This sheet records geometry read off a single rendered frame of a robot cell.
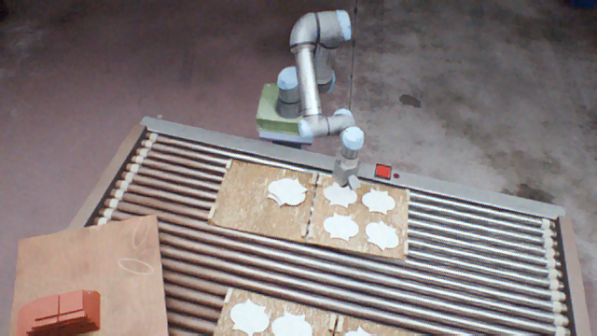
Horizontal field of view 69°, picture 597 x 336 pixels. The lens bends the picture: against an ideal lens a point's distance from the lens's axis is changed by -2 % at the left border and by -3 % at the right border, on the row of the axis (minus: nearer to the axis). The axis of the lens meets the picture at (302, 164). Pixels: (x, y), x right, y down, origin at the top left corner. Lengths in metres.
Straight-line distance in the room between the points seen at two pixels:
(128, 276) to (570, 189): 3.15
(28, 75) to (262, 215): 2.96
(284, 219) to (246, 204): 0.18
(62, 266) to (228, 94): 2.32
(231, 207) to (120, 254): 0.48
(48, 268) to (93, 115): 2.15
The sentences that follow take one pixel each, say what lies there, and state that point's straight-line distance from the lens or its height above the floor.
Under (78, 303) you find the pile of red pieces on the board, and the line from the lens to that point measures 1.57.
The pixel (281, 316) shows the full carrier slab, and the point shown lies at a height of 0.94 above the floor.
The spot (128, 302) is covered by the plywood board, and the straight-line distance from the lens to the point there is 1.68.
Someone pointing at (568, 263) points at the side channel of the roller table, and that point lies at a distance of 2.16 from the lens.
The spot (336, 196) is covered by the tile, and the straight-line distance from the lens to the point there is 1.96.
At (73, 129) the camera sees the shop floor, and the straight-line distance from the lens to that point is 3.77.
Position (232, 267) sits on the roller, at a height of 0.92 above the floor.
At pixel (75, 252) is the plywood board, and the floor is 1.04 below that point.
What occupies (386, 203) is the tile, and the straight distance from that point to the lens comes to 1.98.
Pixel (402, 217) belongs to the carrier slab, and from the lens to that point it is 1.98.
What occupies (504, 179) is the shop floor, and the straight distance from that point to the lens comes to 3.63.
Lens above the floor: 2.54
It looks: 51 degrees down
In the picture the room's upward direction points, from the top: 6 degrees clockwise
